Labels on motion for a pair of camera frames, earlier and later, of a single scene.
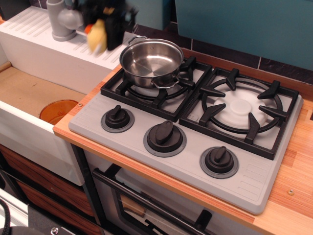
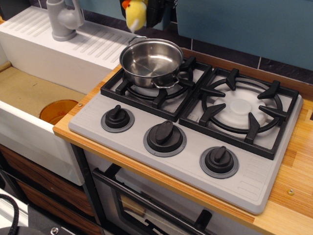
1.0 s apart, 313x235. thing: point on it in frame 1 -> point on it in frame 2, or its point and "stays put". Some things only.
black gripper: x=117 y=13 -> x=155 y=10
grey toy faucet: x=64 y=22 stays put
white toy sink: x=35 y=69 stays put
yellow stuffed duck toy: x=97 y=37 -> x=136 y=13
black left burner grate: x=166 y=103 stays put
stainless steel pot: x=145 y=62 stays put
